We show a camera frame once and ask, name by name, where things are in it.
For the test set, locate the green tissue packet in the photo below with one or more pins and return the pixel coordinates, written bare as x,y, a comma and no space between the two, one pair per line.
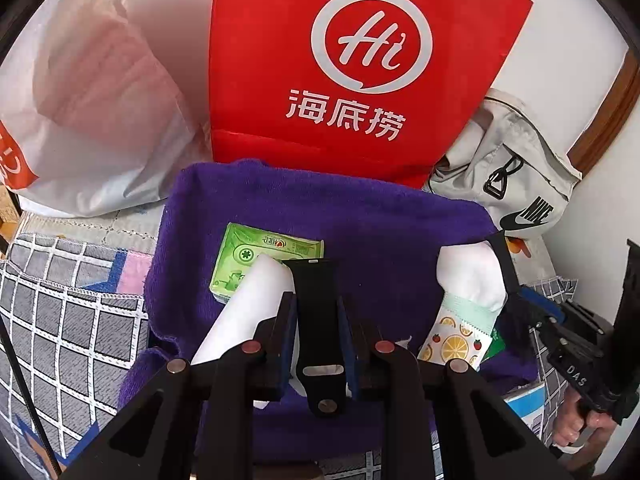
240,255

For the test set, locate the brown wooden frame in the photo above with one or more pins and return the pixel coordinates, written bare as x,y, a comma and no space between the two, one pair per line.
610,110

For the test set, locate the person's right hand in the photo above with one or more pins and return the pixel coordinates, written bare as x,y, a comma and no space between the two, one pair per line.
570,425

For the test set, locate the purple towel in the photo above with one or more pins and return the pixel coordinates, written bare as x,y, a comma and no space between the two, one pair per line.
390,240

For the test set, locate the blue tissue pack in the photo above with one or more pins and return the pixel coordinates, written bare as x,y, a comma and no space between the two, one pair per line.
525,407

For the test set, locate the fruit print packet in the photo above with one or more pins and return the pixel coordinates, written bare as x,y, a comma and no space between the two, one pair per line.
450,342

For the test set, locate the red paper bag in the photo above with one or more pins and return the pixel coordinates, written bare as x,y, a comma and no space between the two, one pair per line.
260,60

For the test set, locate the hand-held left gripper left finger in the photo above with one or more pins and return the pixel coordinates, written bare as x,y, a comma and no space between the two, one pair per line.
287,340

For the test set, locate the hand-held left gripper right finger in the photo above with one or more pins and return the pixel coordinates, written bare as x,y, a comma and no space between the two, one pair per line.
350,350

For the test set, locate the green tag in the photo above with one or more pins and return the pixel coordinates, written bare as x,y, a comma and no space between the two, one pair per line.
497,344

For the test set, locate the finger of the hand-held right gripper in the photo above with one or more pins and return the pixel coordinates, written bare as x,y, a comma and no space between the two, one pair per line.
542,305

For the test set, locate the white plastic shopping bag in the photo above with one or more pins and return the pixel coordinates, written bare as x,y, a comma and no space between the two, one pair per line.
100,110

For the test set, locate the grey sling bag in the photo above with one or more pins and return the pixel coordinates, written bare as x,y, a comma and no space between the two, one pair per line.
520,160

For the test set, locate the white cloth with mint edge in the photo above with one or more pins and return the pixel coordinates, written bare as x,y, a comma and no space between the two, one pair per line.
470,275

